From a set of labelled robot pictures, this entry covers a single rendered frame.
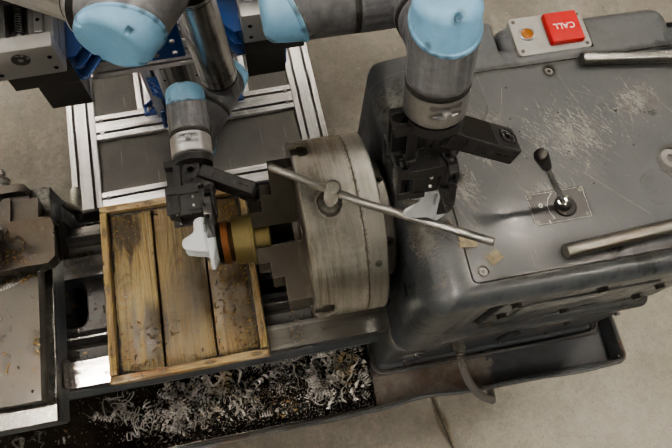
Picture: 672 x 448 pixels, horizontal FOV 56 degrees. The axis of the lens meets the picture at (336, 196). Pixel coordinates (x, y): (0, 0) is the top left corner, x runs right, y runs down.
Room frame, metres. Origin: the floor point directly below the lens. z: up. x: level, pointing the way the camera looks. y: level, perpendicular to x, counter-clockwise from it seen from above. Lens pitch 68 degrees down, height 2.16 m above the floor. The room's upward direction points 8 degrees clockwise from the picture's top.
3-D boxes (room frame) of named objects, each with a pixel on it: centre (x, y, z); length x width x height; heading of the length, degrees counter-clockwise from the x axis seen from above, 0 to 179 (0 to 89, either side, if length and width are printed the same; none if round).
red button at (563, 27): (0.73, -0.35, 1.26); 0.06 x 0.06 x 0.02; 18
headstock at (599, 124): (0.51, -0.37, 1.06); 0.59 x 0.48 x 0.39; 108
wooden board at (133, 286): (0.28, 0.28, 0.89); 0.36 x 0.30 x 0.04; 18
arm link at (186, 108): (0.56, 0.30, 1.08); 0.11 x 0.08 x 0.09; 18
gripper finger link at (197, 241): (0.30, 0.22, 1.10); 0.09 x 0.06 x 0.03; 18
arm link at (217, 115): (0.57, 0.29, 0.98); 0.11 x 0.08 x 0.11; 164
